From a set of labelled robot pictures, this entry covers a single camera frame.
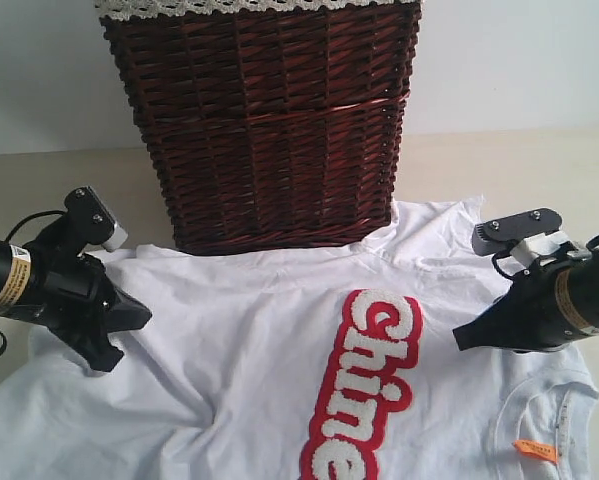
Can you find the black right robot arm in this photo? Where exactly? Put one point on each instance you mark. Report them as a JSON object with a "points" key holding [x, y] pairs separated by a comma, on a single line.
{"points": [[577, 297]]}

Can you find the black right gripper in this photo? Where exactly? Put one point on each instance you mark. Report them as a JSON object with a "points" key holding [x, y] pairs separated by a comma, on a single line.
{"points": [[525, 320]]}

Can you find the dark brown wicker basket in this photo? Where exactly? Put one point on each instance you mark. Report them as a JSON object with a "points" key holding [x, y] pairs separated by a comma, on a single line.
{"points": [[268, 127]]}

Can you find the grey fabric liner lace trim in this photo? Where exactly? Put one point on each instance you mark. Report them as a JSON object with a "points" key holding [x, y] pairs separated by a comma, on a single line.
{"points": [[259, 6]]}

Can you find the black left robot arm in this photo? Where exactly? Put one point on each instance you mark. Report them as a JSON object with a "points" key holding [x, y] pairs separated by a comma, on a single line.
{"points": [[18, 276]]}

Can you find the white t-shirt with red lettering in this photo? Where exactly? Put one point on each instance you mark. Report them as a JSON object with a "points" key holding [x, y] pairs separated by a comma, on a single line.
{"points": [[327, 363]]}

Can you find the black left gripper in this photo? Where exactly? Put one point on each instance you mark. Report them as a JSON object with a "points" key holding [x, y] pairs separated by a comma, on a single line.
{"points": [[78, 303]]}

